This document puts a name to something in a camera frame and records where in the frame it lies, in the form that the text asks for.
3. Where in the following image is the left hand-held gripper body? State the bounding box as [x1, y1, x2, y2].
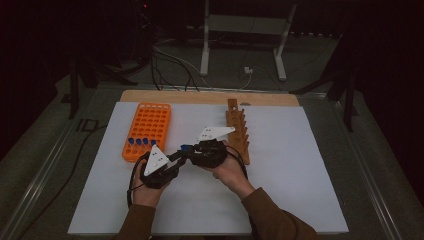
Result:
[139, 144, 181, 190]

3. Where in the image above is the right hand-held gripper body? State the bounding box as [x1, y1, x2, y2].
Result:
[189, 125, 236, 169]

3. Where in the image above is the orange plastic test tube rack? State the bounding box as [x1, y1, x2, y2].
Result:
[121, 102, 172, 163]

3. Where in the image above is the wooden test tube rack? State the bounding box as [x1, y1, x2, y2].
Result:
[226, 98, 251, 166]

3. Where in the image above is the person's left hand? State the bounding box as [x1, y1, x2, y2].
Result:
[132, 161, 169, 208]

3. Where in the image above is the person's right hand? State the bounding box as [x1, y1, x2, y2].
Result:
[203, 142, 256, 200]

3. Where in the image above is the white table mat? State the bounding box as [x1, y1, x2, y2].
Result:
[67, 101, 350, 236]

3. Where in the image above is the black tripod stand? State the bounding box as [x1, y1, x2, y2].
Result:
[289, 33, 360, 133]
[68, 54, 138, 120]

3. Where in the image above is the dark equipment rack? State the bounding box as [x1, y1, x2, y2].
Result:
[132, 0, 158, 66]

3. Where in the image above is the white metal stand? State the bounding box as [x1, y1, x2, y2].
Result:
[199, 0, 298, 82]

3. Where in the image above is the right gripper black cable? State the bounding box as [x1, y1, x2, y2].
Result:
[226, 144, 250, 181]

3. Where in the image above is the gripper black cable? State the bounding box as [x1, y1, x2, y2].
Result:
[226, 144, 250, 181]
[125, 151, 151, 209]

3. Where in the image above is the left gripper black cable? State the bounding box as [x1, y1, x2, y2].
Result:
[125, 151, 151, 209]

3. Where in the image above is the bundle of black floor cables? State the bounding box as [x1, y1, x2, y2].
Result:
[150, 44, 201, 93]

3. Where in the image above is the black floor cable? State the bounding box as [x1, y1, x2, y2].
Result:
[16, 124, 108, 240]

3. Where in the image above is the white cable with plug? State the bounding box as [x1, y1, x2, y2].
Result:
[238, 65, 255, 90]

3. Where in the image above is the metal floor rail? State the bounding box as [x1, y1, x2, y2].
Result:
[0, 88, 99, 240]
[331, 98, 403, 240]

